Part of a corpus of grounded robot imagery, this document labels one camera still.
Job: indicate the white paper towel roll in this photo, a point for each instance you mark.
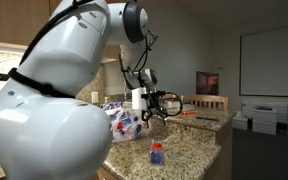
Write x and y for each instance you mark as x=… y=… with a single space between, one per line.
x=137 y=98

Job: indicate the wooden chair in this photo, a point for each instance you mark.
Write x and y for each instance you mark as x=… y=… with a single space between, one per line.
x=205 y=98

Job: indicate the small yellow bottle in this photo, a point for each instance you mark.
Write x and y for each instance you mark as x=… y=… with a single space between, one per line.
x=107 y=99

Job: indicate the white storage unit black top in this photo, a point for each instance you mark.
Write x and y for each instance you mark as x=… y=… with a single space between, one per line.
x=264 y=121

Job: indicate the black pen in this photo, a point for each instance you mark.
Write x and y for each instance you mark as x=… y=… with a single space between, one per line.
x=206 y=118

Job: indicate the dark reddish framed picture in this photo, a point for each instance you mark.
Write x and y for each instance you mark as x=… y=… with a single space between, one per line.
x=207 y=83

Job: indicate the orange marker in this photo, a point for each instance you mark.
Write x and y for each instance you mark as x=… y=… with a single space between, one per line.
x=188 y=112

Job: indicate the shrink-wrapped water bottle pack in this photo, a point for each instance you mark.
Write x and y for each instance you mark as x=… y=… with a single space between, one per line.
x=114 y=106

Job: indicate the white wall outlet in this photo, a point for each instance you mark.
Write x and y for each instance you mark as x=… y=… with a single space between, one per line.
x=94 y=97

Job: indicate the white projection screen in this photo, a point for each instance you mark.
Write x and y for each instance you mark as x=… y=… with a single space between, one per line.
x=274 y=60

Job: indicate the translucent white plastic bag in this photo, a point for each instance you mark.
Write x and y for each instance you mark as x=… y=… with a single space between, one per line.
x=130 y=131

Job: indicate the small white box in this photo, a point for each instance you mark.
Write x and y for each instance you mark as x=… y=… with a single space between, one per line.
x=240 y=121

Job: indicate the clear glass plate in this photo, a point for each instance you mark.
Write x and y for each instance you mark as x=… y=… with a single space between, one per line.
x=186 y=107

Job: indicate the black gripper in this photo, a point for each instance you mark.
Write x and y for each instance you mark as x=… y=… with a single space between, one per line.
x=154 y=101

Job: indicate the wooden base cabinet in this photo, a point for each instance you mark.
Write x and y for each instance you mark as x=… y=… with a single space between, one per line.
x=101 y=176

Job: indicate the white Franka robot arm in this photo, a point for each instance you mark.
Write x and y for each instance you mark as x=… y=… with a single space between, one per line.
x=44 y=140

